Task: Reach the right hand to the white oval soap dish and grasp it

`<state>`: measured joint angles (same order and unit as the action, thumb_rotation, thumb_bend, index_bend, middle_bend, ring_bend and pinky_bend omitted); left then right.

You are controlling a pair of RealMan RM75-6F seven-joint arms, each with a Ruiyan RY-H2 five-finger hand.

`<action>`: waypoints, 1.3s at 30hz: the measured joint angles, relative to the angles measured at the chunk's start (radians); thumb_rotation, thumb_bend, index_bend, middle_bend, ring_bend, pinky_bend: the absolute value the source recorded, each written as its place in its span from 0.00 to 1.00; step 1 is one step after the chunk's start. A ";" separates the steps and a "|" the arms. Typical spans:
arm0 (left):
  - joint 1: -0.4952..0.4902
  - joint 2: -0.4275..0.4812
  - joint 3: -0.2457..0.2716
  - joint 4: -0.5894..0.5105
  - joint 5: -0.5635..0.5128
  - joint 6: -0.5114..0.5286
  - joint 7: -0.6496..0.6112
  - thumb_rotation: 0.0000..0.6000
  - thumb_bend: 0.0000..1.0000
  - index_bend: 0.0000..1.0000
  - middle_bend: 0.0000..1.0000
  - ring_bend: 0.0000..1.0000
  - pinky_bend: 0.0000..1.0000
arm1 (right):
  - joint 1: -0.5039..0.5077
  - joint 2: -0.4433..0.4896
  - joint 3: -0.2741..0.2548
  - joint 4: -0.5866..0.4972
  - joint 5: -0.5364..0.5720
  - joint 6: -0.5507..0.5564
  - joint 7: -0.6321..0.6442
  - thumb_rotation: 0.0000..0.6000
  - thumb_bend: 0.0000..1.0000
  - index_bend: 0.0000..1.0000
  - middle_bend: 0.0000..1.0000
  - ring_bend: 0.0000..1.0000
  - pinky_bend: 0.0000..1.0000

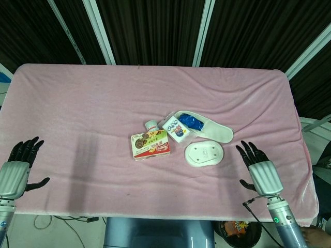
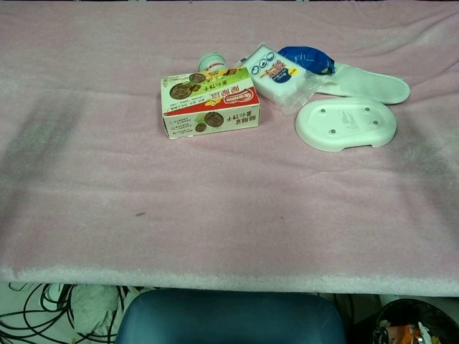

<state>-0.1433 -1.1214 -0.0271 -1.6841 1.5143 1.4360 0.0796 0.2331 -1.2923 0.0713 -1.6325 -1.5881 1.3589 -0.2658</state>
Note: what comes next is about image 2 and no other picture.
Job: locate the black trash bin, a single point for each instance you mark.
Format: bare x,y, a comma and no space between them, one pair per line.
416,324

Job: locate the small white green jar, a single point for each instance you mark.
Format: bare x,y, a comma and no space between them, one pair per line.
211,63

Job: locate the white oval plastic dish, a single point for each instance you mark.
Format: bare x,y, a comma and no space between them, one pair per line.
353,123

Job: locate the white crumpled cloth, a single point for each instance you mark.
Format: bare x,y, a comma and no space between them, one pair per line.
95,308

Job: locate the blue plastic bag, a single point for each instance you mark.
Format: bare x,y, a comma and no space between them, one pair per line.
306,59

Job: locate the white sponge pack in plastic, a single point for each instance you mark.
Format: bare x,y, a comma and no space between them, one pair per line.
278,77

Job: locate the white disposable slipper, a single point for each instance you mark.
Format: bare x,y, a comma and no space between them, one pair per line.
373,86

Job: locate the green red cookie box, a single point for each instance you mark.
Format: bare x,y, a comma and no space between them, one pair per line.
206,98

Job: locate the pink fleece blanket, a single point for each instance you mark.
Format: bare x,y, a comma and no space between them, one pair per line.
229,197

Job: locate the blue chair seat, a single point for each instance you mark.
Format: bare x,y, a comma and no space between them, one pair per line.
229,319

